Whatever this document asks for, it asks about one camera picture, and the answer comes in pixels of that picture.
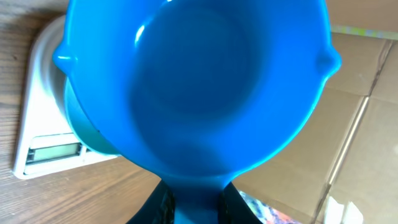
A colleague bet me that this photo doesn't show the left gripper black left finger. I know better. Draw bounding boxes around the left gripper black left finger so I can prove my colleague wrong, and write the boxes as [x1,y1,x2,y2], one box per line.
[126,180,175,224]

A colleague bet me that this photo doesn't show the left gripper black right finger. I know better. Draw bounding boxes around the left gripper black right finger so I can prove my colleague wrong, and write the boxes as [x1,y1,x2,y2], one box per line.
[218,182,262,224]

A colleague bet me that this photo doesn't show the blue plastic scoop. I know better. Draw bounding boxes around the blue plastic scoop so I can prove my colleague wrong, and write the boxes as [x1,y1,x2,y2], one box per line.
[53,0,341,223]

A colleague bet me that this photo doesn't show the blue bowl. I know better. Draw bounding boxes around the blue bowl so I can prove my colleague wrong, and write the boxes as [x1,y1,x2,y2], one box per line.
[64,78,120,156]

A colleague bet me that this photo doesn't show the white kitchen scale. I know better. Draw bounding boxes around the white kitchen scale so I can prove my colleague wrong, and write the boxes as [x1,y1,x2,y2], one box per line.
[13,16,116,179]

